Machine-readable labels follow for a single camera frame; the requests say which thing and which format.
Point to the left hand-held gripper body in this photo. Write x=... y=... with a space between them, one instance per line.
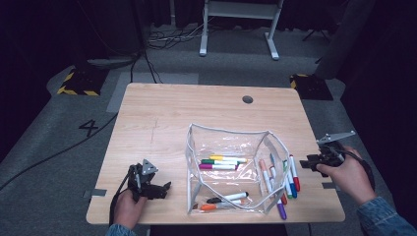
x=141 y=187

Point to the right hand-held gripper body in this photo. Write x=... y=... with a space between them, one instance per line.
x=329 y=154

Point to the red marker pen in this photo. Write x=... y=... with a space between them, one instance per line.
x=297 y=184

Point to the light green marker pen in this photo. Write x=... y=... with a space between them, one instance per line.
x=285 y=165

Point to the dark blue marker pen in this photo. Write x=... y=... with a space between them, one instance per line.
x=293 y=191

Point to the light blue marker pen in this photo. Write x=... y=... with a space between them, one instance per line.
x=271 y=159

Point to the magenta marker pen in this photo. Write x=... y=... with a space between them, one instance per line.
x=206 y=166

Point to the orange marker pen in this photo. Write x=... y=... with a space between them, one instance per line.
x=208 y=207

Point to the dark green marker pen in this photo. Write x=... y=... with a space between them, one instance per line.
x=207 y=161

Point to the black marker pen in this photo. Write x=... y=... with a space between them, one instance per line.
x=213 y=200

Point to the purple marker pen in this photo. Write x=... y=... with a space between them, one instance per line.
x=282 y=212

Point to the yellow marker pen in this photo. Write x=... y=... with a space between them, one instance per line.
x=216 y=157

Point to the clear plastic bag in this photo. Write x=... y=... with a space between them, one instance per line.
x=229 y=144

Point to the person's left hand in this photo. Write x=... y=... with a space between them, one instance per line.
x=126 y=211

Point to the person's right hand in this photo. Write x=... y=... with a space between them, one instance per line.
x=352 y=177

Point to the grey tape strip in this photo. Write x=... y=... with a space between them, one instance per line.
x=98 y=192
x=327 y=186

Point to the yellow black striped base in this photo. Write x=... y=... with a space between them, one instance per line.
x=82 y=83
x=311 y=88

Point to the grey cloth cover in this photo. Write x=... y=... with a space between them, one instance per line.
x=344 y=39

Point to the black tripod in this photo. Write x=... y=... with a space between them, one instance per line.
x=315 y=32

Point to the white desk frame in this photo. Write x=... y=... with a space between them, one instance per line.
x=241 y=10

